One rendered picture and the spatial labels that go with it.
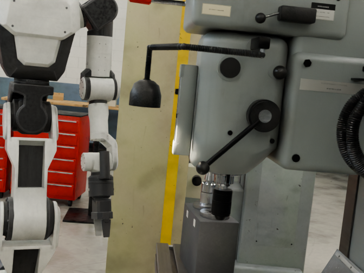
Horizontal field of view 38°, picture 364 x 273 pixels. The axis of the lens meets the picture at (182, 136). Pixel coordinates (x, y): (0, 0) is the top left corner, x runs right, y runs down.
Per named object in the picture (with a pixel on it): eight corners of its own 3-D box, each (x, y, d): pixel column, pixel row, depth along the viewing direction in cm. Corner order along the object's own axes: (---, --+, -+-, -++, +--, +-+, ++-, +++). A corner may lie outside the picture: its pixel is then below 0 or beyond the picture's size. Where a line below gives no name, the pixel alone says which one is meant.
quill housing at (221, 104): (191, 175, 115) (206, 26, 112) (183, 160, 136) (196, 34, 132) (277, 182, 117) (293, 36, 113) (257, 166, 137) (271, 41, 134)
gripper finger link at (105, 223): (101, 237, 179) (101, 219, 179) (110, 236, 180) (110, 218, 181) (102, 238, 177) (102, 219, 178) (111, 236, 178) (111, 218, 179)
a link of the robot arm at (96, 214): (83, 219, 188) (82, 185, 190) (109, 217, 192) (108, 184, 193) (91, 219, 177) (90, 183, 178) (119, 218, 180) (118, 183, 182)
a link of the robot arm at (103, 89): (81, 134, 189) (79, 82, 192) (109, 134, 193) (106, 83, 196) (88, 129, 179) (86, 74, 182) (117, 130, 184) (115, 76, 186)
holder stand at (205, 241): (193, 283, 154) (200, 216, 152) (179, 257, 176) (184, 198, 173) (232, 284, 157) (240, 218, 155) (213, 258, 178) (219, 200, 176)
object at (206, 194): (196, 202, 170) (199, 184, 169) (209, 201, 172) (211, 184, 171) (203, 206, 166) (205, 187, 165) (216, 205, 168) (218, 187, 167)
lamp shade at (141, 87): (124, 103, 122) (126, 77, 121) (153, 105, 125) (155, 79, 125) (135, 106, 116) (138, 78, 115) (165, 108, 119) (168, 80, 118)
